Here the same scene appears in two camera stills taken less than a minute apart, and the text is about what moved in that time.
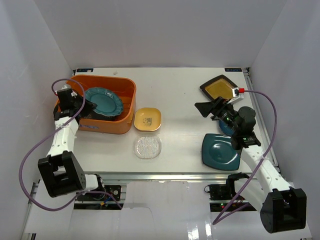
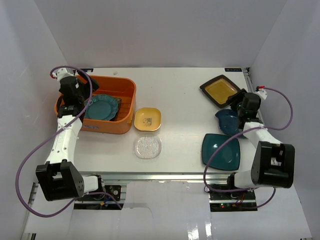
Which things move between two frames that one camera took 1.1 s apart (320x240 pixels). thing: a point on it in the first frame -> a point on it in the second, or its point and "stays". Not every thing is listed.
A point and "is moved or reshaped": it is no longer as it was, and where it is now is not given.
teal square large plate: (218, 152) stays
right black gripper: (218, 105) -> (239, 95)
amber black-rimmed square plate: (219, 86) stays
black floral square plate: (92, 114) -> (118, 115)
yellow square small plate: (147, 119) stays
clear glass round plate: (148, 147) stays
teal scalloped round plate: (109, 103) is moved or reshaped
